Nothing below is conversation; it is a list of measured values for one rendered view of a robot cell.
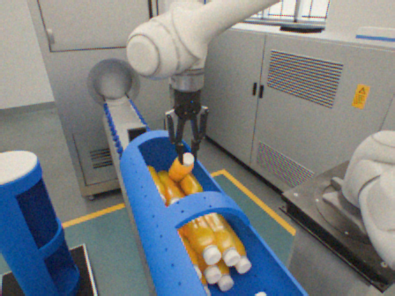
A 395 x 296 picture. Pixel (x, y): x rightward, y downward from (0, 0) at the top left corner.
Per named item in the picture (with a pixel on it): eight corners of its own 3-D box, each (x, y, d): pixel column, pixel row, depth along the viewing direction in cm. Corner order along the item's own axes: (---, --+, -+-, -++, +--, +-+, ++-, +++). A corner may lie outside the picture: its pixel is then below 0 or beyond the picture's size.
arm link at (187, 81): (165, 64, 70) (166, 86, 73) (176, 71, 63) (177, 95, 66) (196, 62, 73) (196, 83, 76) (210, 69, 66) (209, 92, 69)
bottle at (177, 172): (186, 168, 99) (198, 153, 85) (182, 184, 97) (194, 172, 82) (170, 163, 98) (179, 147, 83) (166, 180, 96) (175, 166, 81)
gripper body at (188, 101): (196, 83, 75) (196, 113, 80) (168, 85, 72) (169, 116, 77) (206, 90, 69) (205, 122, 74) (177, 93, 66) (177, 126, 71)
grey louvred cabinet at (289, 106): (229, 129, 388) (236, 22, 316) (372, 218, 226) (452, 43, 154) (197, 136, 365) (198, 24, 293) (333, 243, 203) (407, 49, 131)
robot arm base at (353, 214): (350, 177, 96) (354, 165, 92) (409, 219, 78) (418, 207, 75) (311, 190, 90) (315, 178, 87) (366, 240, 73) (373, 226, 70)
